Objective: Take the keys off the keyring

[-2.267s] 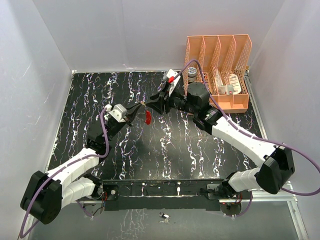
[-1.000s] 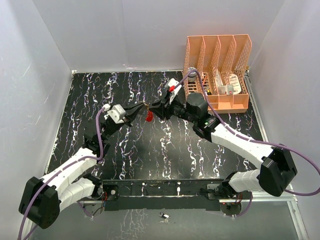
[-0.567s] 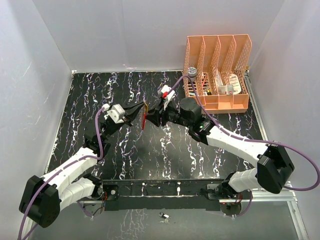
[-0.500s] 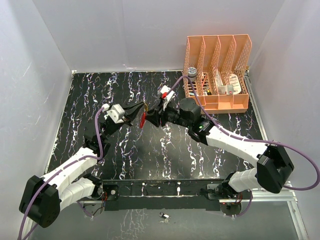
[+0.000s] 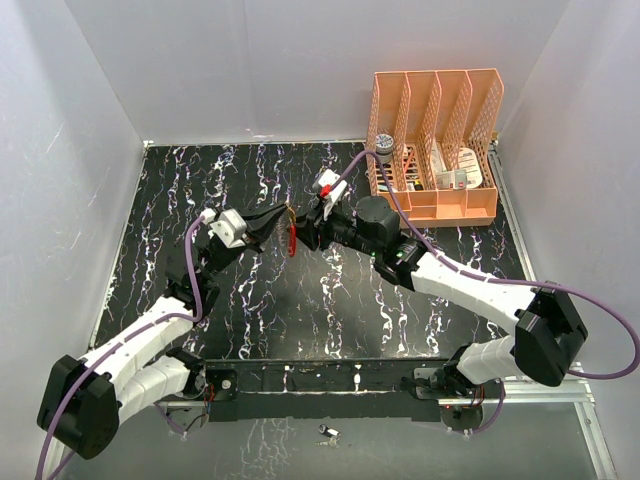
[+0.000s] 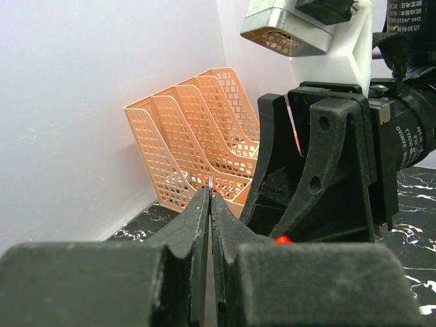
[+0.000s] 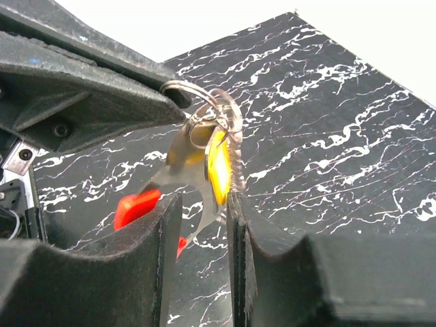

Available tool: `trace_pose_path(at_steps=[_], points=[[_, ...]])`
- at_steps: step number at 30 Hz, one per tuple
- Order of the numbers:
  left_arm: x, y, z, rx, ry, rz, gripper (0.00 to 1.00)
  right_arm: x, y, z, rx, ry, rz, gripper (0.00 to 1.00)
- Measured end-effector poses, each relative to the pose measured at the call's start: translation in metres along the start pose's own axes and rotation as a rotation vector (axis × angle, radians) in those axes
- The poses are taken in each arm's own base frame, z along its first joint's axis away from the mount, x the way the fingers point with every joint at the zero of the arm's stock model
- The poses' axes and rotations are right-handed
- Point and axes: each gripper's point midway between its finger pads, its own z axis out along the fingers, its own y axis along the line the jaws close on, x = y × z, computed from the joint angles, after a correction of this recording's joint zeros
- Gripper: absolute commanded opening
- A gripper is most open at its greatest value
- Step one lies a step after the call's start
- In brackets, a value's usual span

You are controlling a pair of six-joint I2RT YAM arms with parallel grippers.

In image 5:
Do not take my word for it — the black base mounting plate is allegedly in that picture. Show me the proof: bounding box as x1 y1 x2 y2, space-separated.
206 358 471 422

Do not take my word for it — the small round grey jar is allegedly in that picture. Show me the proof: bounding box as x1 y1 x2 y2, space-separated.
375 133 395 163

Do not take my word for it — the aluminium frame rail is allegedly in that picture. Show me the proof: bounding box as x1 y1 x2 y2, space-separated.
487 139 619 480

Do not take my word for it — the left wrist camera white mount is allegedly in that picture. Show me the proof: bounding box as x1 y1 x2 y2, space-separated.
200 208 247 249

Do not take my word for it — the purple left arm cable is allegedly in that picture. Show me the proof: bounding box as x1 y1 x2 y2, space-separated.
37 214 211 480

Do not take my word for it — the orange plastic file organizer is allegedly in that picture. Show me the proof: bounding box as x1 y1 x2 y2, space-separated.
365 68 504 227

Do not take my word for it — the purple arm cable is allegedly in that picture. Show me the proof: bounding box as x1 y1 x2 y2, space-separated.
37 214 211 480
339 149 632 434

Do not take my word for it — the white round label card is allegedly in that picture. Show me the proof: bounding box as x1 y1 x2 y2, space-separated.
435 147 484 190

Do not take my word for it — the metal key organizer red handle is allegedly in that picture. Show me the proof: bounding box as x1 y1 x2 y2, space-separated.
286 203 297 258

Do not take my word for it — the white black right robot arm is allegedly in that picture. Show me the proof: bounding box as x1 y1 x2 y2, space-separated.
295 196 588 397

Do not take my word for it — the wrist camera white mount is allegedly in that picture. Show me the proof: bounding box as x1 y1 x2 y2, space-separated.
200 208 247 249
312 169 347 220

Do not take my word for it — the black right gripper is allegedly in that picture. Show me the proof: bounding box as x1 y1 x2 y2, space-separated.
288 198 380 259

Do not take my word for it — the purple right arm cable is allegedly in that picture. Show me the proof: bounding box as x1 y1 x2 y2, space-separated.
339 149 632 434

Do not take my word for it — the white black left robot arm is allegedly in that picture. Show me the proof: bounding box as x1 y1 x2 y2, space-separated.
36 203 287 459

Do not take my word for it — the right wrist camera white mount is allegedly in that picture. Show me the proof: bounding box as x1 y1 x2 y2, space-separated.
312 169 347 220

